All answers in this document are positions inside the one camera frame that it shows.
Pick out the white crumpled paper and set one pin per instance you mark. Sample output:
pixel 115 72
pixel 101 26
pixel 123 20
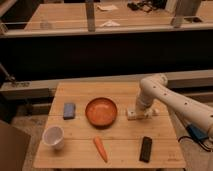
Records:
pixel 110 23

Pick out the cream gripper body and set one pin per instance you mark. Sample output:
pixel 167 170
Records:
pixel 144 113

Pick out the grey metal post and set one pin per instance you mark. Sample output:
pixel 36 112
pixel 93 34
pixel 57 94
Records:
pixel 185 10
pixel 89 4

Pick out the small wooden table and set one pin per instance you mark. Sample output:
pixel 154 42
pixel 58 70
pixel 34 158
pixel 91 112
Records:
pixel 122 140

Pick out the blue box on floor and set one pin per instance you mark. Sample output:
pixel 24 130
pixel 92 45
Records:
pixel 196 133

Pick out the brown cardboard box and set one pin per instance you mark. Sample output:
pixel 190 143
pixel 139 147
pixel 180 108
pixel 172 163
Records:
pixel 13 147

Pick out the blue sponge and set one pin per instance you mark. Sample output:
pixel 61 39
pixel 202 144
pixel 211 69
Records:
pixel 69 111

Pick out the orange ceramic bowl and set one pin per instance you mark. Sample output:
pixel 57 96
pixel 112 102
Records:
pixel 101 112

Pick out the white paper cup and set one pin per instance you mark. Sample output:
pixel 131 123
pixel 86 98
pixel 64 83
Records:
pixel 53 137

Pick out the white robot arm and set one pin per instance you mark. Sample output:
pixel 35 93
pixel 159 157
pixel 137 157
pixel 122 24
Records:
pixel 155 87

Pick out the white paper sheet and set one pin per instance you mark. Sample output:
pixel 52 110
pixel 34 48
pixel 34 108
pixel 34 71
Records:
pixel 107 7

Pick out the grey metal post right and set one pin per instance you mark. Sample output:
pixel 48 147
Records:
pixel 185 10

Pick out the orange carrot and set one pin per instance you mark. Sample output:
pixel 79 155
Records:
pixel 100 147

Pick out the black remote control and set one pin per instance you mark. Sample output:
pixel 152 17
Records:
pixel 146 148

